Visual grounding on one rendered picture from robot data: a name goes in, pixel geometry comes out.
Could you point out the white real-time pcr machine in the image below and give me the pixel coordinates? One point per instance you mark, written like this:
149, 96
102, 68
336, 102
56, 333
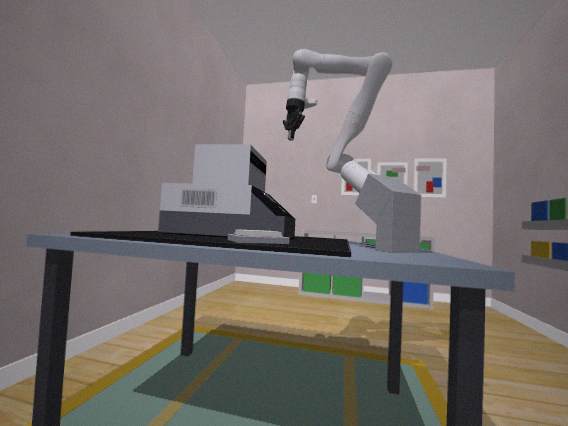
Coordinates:
209, 206

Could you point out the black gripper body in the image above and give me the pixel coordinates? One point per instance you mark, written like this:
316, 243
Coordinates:
295, 105

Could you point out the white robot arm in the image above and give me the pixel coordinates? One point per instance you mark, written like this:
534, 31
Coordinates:
375, 71

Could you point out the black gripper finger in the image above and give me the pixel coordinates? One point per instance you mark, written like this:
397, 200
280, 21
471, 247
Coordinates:
287, 124
295, 125

